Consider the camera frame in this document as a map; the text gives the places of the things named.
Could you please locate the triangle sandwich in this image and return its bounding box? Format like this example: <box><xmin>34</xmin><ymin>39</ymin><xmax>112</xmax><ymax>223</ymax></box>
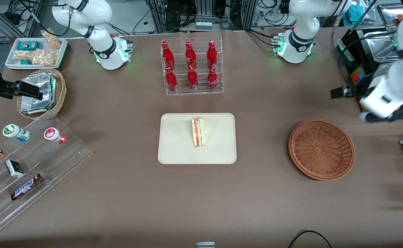
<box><xmin>191</xmin><ymin>116</ymin><xmax>205</xmax><ymax>147</ymax></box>

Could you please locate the white rectangular snack tray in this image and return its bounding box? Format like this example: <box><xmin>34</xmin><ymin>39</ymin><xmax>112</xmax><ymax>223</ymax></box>
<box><xmin>5</xmin><ymin>37</ymin><xmax>68</xmax><ymax>70</ymax></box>

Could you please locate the light tan wicker basket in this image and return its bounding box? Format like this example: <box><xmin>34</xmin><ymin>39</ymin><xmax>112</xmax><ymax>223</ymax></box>
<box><xmin>17</xmin><ymin>68</ymin><xmax>67</xmax><ymax>120</ymax></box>

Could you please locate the shiny metal tray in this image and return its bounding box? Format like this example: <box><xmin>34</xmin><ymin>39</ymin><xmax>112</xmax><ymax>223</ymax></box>
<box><xmin>356</xmin><ymin>29</ymin><xmax>400</xmax><ymax>64</ymax></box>

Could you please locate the brown round wicker basket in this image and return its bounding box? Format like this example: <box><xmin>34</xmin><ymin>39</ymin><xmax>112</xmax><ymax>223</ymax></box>
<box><xmin>288</xmin><ymin>119</ymin><xmax>356</xmax><ymax>181</ymax></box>

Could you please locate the cream rectangular tray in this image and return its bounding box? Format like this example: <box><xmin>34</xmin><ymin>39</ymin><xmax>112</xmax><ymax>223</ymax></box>
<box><xmin>158</xmin><ymin>113</ymin><xmax>237</xmax><ymax>165</ymax></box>

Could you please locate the silver foil packet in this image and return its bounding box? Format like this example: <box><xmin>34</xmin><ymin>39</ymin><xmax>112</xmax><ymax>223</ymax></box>
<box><xmin>20</xmin><ymin>96</ymin><xmax>55</xmax><ymax>115</ymax></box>
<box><xmin>21</xmin><ymin>73</ymin><xmax>57</xmax><ymax>101</ymax></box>

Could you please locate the yellow emergency stop box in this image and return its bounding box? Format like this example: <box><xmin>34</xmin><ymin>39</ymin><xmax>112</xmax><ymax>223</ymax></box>
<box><xmin>350</xmin><ymin>65</ymin><xmax>367</xmax><ymax>87</ymax></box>

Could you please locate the clear bag of crackers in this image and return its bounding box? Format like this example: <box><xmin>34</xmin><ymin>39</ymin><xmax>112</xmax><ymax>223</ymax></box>
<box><xmin>13</xmin><ymin>50</ymin><xmax>35</xmax><ymax>63</ymax></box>
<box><xmin>32</xmin><ymin>49</ymin><xmax>59</xmax><ymax>66</ymax></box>

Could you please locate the black control box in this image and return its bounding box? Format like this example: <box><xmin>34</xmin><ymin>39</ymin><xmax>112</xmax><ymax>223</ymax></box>
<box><xmin>337</xmin><ymin>29</ymin><xmax>388</xmax><ymax>104</ymax></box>

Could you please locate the green-capped yogurt bottle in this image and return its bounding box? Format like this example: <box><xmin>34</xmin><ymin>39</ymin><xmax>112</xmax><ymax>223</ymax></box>
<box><xmin>2</xmin><ymin>124</ymin><xmax>31</xmax><ymax>142</ymax></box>

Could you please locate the red-capped yogurt bottle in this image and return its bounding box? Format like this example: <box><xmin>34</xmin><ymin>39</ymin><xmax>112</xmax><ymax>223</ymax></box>
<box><xmin>44</xmin><ymin>127</ymin><xmax>68</xmax><ymax>145</ymax></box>

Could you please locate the clear bag of peanuts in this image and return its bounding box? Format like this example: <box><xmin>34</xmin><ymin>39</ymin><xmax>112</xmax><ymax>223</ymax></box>
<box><xmin>41</xmin><ymin>29</ymin><xmax>61</xmax><ymax>50</ymax></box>

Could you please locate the small black white box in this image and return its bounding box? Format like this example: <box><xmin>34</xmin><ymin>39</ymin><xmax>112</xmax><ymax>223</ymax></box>
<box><xmin>5</xmin><ymin>159</ymin><xmax>25</xmax><ymax>178</ymax></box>

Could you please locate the teal plastic bag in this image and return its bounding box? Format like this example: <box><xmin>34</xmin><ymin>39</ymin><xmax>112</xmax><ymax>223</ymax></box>
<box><xmin>345</xmin><ymin>4</ymin><xmax>366</xmax><ymax>22</ymax></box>

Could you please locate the clear acrylic step stand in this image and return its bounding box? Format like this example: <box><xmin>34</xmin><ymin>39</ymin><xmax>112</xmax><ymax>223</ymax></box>
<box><xmin>0</xmin><ymin>114</ymin><xmax>94</xmax><ymax>235</ymax></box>

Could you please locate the Snickers chocolate bar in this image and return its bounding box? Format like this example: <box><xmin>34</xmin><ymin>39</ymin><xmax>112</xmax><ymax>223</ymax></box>
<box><xmin>10</xmin><ymin>173</ymin><xmax>44</xmax><ymax>201</ymax></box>

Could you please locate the red cola bottle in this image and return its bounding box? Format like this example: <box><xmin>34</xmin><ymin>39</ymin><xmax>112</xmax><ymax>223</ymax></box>
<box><xmin>207</xmin><ymin>66</ymin><xmax>219</xmax><ymax>91</ymax></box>
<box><xmin>185</xmin><ymin>41</ymin><xmax>198</xmax><ymax>69</ymax></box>
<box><xmin>161</xmin><ymin>41</ymin><xmax>175</xmax><ymax>70</ymax></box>
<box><xmin>206</xmin><ymin>40</ymin><xmax>219</xmax><ymax>69</ymax></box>
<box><xmin>187</xmin><ymin>65</ymin><xmax>199</xmax><ymax>91</ymax></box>
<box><xmin>165</xmin><ymin>66</ymin><xmax>178</xmax><ymax>92</ymax></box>

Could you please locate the clear acrylic bottle rack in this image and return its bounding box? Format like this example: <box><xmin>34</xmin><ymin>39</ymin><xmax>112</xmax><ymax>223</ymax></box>
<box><xmin>160</xmin><ymin>36</ymin><xmax>224</xmax><ymax>96</ymax></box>

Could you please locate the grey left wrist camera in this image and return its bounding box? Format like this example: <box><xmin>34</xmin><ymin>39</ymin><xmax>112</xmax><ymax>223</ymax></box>
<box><xmin>360</xmin><ymin>111</ymin><xmax>376</xmax><ymax>124</ymax></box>

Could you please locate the black cable loop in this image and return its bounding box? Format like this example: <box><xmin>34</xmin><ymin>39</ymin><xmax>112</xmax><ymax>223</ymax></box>
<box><xmin>288</xmin><ymin>230</ymin><xmax>333</xmax><ymax>248</ymax></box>

